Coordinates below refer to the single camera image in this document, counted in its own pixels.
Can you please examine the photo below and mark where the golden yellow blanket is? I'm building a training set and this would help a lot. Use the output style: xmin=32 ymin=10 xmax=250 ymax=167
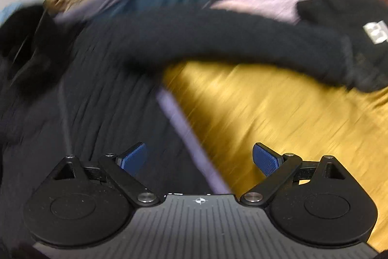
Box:
xmin=162 ymin=62 xmax=387 ymax=251

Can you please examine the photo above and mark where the black garment with white label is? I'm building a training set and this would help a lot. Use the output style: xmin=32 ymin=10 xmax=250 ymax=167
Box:
xmin=297 ymin=0 xmax=387 ymax=92

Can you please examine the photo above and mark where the lavender printed bed sheet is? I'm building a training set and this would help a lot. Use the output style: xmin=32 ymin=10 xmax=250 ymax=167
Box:
xmin=156 ymin=0 xmax=302 ymax=194

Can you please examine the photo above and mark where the black quilted jacket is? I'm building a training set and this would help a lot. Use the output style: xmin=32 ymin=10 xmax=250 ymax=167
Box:
xmin=1 ymin=6 xmax=354 ymax=258

